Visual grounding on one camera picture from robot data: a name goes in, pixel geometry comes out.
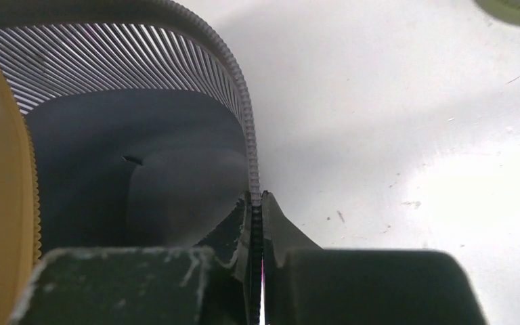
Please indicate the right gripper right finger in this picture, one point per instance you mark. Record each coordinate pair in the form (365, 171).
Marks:
(307, 284)

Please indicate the grey slatted plastic basket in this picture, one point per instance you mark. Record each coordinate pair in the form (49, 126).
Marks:
(140, 120)

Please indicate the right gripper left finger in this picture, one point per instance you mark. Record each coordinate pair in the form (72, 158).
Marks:
(205, 284)

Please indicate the green slatted plastic basket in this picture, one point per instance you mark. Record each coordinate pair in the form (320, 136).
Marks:
(505, 10)

